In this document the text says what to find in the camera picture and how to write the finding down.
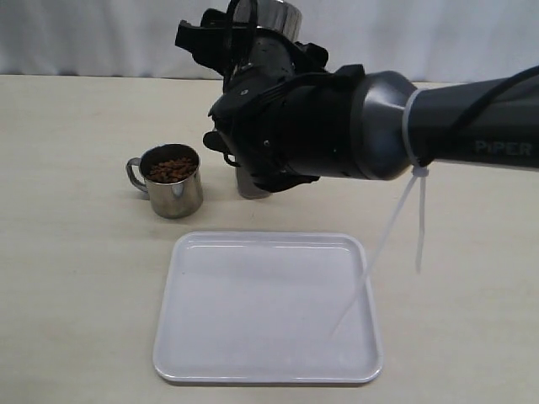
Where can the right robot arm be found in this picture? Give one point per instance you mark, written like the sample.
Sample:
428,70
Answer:
286,120

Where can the white zip tie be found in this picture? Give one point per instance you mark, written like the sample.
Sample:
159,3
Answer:
418,175

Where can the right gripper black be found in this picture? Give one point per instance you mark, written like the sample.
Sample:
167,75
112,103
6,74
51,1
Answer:
233,47

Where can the steel mug with pellets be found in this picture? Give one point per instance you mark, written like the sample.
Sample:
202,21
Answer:
170,176

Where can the white rectangular tray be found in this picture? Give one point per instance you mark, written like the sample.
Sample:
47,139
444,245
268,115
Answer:
266,307

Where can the white backdrop curtain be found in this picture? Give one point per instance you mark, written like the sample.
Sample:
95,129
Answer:
426,41

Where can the clear plastic tall cup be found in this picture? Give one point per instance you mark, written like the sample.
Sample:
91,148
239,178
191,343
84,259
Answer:
246,187

